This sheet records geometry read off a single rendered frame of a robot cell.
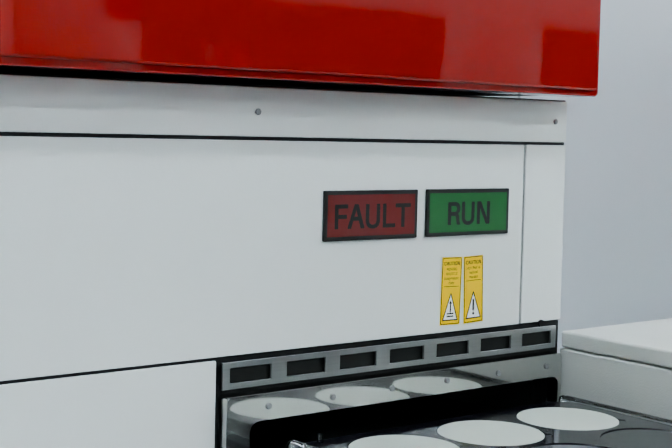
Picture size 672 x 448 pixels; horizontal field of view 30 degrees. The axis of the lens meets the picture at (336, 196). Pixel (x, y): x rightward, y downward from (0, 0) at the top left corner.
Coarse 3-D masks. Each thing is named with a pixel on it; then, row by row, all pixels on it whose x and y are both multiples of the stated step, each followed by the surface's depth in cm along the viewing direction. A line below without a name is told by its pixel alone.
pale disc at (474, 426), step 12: (480, 420) 123; (444, 432) 118; (456, 432) 118; (468, 432) 118; (480, 432) 118; (492, 432) 118; (504, 432) 119; (516, 432) 119; (528, 432) 119; (540, 432) 119; (480, 444) 114; (492, 444) 114; (504, 444) 114; (516, 444) 114
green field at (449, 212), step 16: (496, 192) 132; (432, 208) 126; (448, 208) 128; (464, 208) 129; (480, 208) 130; (496, 208) 132; (432, 224) 126; (448, 224) 128; (464, 224) 129; (480, 224) 131; (496, 224) 132
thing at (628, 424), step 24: (528, 408) 129; (576, 408) 130; (384, 432) 117; (408, 432) 117; (432, 432) 118; (552, 432) 119; (576, 432) 119; (600, 432) 119; (624, 432) 120; (648, 432) 120
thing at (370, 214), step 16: (336, 208) 119; (352, 208) 120; (368, 208) 121; (384, 208) 122; (400, 208) 124; (336, 224) 119; (352, 224) 120; (368, 224) 121; (384, 224) 122; (400, 224) 124
